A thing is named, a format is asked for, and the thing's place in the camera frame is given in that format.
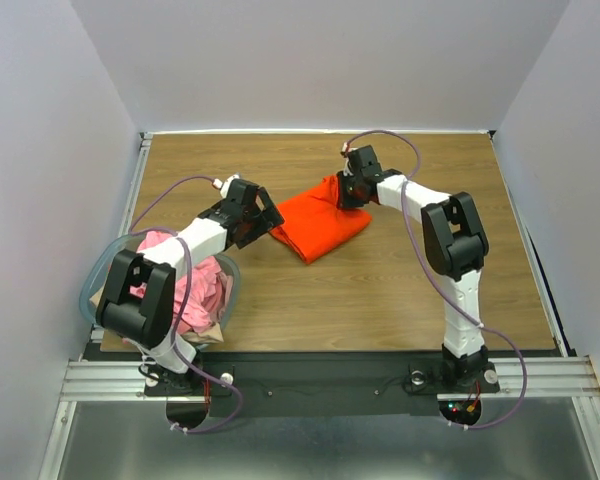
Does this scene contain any orange t shirt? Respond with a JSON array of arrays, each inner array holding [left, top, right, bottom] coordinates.
[[270, 175, 372, 265]]

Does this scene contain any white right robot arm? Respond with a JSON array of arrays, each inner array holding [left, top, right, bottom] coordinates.
[[337, 143, 489, 390]]

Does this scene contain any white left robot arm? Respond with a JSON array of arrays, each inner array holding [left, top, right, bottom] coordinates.
[[95, 175, 284, 394]]

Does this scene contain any pink t shirt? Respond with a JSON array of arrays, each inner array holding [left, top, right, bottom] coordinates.
[[124, 228, 234, 341]]

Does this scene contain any clear plastic basket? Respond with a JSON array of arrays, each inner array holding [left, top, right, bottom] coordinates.
[[79, 230, 241, 334]]

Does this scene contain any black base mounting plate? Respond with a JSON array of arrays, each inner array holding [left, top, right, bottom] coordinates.
[[139, 351, 502, 419]]

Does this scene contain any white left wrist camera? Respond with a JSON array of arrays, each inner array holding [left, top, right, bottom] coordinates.
[[212, 173, 242, 198]]

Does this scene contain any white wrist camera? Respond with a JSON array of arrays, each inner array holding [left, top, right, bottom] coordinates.
[[340, 142, 355, 160], [212, 173, 242, 198]]

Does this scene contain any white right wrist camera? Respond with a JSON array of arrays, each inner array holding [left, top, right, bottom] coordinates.
[[340, 142, 355, 160]]

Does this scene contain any aluminium frame rail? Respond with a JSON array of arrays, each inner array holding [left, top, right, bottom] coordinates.
[[37, 133, 154, 480]]

